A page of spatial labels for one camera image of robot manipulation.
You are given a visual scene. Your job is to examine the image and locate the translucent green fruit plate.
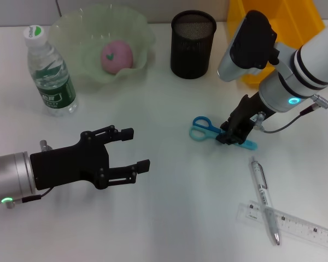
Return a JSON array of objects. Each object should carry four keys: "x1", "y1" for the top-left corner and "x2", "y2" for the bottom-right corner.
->
[{"x1": 48, "y1": 4, "x2": 157, "y2": 91}]

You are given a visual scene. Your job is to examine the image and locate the clear green-label water bottle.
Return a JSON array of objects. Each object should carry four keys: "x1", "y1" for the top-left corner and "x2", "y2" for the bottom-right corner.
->
[{"x1": 23, "y1": 25, "x2": 79, "y2": 117}]

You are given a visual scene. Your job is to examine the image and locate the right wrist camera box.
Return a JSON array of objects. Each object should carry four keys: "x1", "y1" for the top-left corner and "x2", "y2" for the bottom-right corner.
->
[{"x1": 217, "y1": 10, "x2": 279, "y2": 82}]

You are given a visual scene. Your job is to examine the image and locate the left gripper cable with connector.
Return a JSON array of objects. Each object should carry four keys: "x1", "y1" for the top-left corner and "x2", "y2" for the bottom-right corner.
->
[{"x1": 7, "y1": 140, "x2": 53, "y2": 210}]

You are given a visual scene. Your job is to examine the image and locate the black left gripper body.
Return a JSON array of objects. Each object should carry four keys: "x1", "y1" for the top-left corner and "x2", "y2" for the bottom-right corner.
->
[{"x1": 30, "y1": 130, "x2": 111, "y2": 191}]

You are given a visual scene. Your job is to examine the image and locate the clear silver ballpoint pen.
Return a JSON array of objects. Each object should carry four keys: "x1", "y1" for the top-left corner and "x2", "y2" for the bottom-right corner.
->
[{"x1": 248, "y1": 156, "x2": 281, "y2": 246}]

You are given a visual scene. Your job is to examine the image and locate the pink toy peach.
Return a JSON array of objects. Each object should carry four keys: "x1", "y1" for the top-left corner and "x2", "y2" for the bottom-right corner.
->
[{"x1": 100, "y1": 39, "x2": 134, "y2": 74}]

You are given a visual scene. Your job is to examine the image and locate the clear plastic ruler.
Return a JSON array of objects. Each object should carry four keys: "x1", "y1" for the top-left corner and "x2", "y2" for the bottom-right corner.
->
[{"x1": 236, "y1": 200, "x2": 328, "y2": 252}]

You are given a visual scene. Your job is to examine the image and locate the blue scissors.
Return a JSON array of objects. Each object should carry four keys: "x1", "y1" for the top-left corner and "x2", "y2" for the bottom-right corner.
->
[{"x1": 189, "y1": 116, "x2": 259, "y2": 151}]

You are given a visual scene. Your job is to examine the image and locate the yellow plastic bin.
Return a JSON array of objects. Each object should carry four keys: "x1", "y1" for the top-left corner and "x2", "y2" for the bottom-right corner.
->
[{"x1": 226, "y1": 0, "x2": 326, "y2": 88}]

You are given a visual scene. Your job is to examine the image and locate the gripper cable with connector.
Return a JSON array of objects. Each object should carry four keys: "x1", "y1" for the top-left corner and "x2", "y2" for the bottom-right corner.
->
[
  {"x1": 253, "y1": 94, "x2": 328, "y2": 134},
  {"x1": 7, "y1": 140, "x2": 53, "y2": 210}
]

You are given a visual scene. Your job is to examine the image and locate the black mesh pen cup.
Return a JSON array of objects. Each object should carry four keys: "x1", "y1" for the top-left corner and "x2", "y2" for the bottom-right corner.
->
[{"x1": 171, "y1": 10, "x2": 217, "y2": 80}]

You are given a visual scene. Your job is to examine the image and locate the right gripper cable with connector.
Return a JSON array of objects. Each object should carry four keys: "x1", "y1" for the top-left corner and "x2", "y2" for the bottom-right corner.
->
[{"x1": 253, "y1": 94, "x2": 328, "y2": 134}]

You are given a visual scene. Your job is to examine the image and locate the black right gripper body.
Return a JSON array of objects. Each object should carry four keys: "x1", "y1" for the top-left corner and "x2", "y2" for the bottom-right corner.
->
[{"x1": 229, "y1": 94, "x2": 274, "y2": 140}]

